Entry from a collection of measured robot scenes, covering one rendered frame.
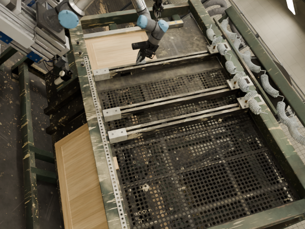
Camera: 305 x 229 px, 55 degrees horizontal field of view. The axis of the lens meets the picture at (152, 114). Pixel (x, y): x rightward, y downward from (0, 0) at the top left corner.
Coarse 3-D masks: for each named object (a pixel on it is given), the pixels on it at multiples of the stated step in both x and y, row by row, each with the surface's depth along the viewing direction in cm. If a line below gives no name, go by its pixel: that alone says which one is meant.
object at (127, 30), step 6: (168, 24) 277; (174, 24) 277; (180, 24) 279; (114, 30) 268; (120, 30) 268; (126, 30) 269; (132, 30) 269; (138, 30) 271; (144, 30) 273; (84, 36) 261; (90, 36) 262; (96, 36) 263; (102, 36) 264
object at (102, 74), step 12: (216, 48) 250; (228, 48) 251; (156, 60) 244; (168, 60) 244; (180, 60) 246; (192, 60) 251; (204, 60) 255; (96, 72) 233; (108, 72) 233; (120, 72) 237; (132, 72) 241
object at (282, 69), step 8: (256, 64) 284; (264, 72) 277; (216, 80) 301; (288, 80) 263; (256, 88) 275; (272, 96) 265; (280, 96) 261; (272, 104) 262; (288, 104) 255; (272, 112) 260
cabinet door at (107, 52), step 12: (108, 36) 266; (120, 36) 267; (132, 36) 267; (144, 36) 268; (96, 48) 257; (108, 48) 257; (120, 48) 258; (96, 60) 248; (108, 60) 249; (120, 60) 249; (132, 60) 250
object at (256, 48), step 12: (228, 12) 317; (240, 24) 303; (252, 36) 291; (252, 48) 286; (264, 60) 275; (276, 72) 264; (276, 84) 261; (288, 84) 255; (228, 96) 280; (240, 96) 278; (288, 96) 251; (300, 108) 243; (300, 120) 240
